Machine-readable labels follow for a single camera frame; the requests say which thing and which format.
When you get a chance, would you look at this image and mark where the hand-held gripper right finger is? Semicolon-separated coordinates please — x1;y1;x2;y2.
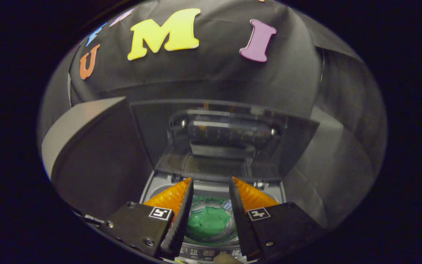
229;176;325;261

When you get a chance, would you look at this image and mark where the green polo shirt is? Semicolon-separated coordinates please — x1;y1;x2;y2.
187;205;238;242

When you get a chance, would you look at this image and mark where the white cabinet with grey top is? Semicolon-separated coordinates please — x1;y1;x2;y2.
42;96;155;220

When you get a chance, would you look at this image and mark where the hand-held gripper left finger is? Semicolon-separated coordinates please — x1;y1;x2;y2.
99;177;194;259

